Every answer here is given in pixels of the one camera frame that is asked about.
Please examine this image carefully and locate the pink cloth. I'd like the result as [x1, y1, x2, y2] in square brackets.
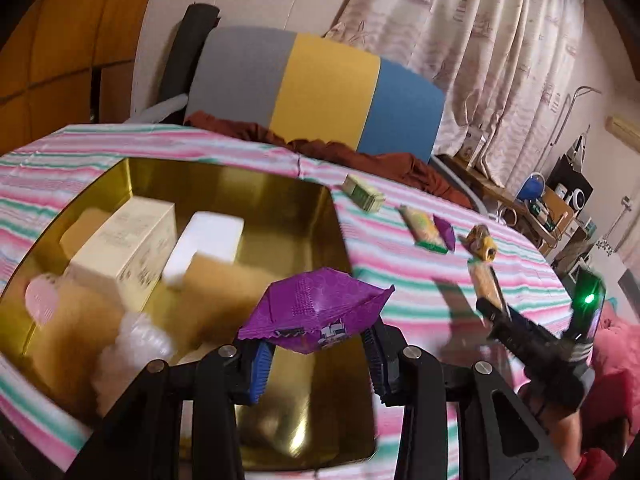
[580, 305, 640, 451]

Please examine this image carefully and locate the purple snack packet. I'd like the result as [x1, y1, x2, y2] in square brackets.
[237, 267, 396, 356]

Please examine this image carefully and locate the wooden wardrobe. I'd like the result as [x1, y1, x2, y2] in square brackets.
[0, 0, 166, 156]

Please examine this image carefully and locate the wooden desk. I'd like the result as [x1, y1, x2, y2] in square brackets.
[440, 152, 576, 256]

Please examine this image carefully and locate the blue jug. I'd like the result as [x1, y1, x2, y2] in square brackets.
[516, 172, 546, 203]

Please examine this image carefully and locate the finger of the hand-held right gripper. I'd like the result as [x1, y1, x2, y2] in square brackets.
[475, 297, 512, 328]

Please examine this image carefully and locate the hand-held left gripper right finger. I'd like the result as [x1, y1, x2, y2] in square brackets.
[362, 325, 576, 480]

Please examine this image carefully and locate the white cloth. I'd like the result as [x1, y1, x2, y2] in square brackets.
[132, 94, 190, 123]

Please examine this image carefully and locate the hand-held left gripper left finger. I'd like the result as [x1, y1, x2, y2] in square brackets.
[65, 340, 276, 480]

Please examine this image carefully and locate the yellow green snack packet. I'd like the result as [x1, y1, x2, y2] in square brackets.
[399, 205, 448, 253]

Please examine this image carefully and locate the yellow toy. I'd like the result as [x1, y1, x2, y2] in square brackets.
[465, 225, 499, 262]

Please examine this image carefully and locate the person's right hand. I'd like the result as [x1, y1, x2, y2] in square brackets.
[517, 384, 585, 461]

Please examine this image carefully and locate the gold tin box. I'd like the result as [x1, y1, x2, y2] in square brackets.
[0, 156, 378, 473]

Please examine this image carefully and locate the small green box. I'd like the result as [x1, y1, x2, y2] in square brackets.
[341, 174, 386, 213]

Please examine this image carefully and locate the pink round object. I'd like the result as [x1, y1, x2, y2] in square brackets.
[24, 272, 63, 333]

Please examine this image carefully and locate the black shelf unit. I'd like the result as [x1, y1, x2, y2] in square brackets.
[545, 152, 596, 211]

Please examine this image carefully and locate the brown blanket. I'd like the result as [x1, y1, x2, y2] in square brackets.
[184, 110, 473, 211]

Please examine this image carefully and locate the biscuit bar packet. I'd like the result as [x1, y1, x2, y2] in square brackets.
[467, 259, 503, 311]

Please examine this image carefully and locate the cream cardboard box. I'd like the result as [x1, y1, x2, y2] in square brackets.
[62, 197, 178, 311]

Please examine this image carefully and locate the clear plastic bag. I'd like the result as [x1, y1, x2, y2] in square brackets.
[92, 310, 178, 411]

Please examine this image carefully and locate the striped blanket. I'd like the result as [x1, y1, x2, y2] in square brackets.
[0, 122, 593, 480]

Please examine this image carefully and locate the patterned curtain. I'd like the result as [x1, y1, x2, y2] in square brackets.
[325, 0, 586, 181]

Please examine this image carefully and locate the grey yellow blue cushion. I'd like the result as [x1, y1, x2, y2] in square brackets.
[186, 25, 446, 163]

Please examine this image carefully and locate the metal clothes rack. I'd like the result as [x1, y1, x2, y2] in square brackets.
[480, 85, 603, 176]

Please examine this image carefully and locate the small dark purple packet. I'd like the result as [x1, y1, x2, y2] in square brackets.
[432, 214, 457, 251]

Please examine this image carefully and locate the white foam block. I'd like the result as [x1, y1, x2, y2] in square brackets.
[162, 211, 246, 288]

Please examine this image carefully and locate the air conditioner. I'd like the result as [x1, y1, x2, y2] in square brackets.
[605, 115, 640, 153]

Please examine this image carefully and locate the yellow sponge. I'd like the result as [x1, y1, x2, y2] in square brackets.
[167, 252, 273, 346]
[25, 280, 126, 411]

